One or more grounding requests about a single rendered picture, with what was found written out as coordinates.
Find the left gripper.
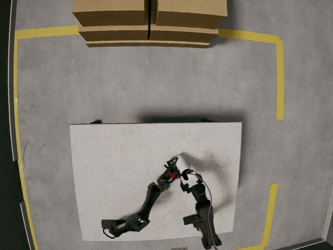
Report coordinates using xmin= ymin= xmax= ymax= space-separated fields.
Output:
xmin=162 ymin=157 xmax=178 ymax=181

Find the black bottle cap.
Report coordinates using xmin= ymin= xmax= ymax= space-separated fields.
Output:
xmin=181 ymin=169 xmax=190 ymax=180

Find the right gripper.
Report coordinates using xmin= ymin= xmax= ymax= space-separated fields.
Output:
xmin=180 ymin=172 xmax=203 ymax=196

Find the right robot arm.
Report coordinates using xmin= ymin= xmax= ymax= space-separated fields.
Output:
xmin=183 ymin=183 xmax=222 ymax=250

